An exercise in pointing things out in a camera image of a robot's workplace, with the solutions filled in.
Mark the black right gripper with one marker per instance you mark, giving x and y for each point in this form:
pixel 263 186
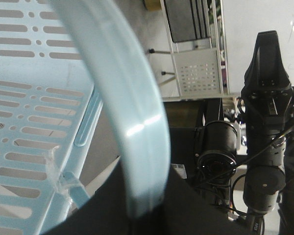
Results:
pixel 267 112

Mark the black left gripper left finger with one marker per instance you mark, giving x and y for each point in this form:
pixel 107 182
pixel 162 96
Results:
pixel 104 214

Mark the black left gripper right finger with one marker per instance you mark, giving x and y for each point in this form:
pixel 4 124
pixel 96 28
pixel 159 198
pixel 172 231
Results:
pixel 184 212

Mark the light blue plastic basket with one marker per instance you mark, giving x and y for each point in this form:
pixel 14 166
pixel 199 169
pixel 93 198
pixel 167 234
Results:
pixel 61 62

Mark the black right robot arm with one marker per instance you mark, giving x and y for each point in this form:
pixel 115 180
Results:
pixel 226 194

